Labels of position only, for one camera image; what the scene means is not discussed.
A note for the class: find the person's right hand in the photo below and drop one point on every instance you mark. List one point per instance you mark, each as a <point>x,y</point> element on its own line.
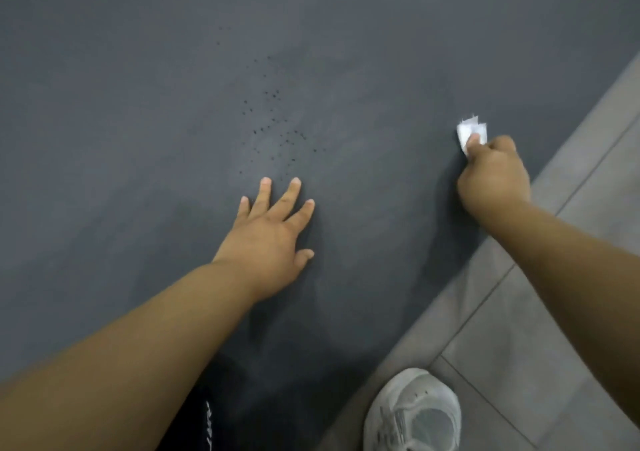
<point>495,176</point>

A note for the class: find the person's left hand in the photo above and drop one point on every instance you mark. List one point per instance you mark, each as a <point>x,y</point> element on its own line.
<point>265,251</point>

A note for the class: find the person's left thumb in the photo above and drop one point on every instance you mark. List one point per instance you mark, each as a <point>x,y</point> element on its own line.
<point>303,258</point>

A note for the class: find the person's right fingers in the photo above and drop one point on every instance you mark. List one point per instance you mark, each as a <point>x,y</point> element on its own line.
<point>487,145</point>

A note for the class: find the person's left little finger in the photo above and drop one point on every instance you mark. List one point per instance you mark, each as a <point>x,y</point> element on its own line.
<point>243,208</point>

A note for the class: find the person's left middle finger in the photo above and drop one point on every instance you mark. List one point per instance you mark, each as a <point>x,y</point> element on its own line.
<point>288,197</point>

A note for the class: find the white tissue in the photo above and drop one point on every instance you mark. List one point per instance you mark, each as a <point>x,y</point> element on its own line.
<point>469,130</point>

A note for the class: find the person's right forearm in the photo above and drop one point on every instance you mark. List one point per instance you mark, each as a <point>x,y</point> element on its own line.
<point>575,276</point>

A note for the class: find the person's left forearm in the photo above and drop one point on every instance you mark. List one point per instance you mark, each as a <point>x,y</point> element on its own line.
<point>120,365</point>

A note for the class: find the scattered black crumbs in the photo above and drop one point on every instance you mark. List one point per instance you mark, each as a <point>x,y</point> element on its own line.
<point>275,126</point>

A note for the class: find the black shorts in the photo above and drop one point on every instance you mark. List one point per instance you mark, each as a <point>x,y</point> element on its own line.
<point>212,410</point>

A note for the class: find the white sneaker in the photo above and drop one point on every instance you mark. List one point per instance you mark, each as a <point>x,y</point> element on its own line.
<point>415,410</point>

